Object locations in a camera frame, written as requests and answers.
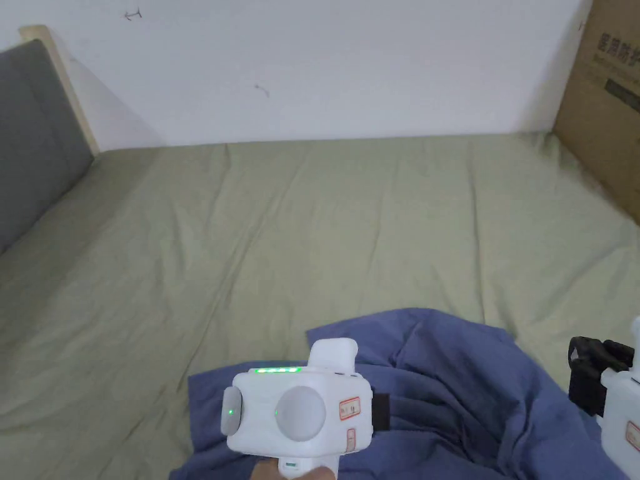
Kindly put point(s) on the brown cardboard carton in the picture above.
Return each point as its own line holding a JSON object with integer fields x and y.
{"x": 607, "y": 115}

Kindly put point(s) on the bed with pale green sheet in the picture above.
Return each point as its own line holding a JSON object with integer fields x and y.
{"x": 310, "y": 220}

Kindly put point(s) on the grey padded headboard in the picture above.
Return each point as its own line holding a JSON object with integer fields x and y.
{"x": 35, "y": 130}

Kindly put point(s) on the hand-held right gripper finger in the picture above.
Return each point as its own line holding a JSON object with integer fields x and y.
{"x": 585, "y": 382}

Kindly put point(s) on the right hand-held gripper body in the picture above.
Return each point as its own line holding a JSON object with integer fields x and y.
{"x": 625, "y": 400}

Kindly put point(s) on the person's left hand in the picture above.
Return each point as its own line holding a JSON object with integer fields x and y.
{"x": 292, "y": 471}

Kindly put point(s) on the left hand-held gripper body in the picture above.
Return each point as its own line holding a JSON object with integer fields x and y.
{"x": 300, "y": 410}

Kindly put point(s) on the dark blue shirt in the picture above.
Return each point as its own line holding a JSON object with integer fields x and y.
{"x": 465, "y": 390}

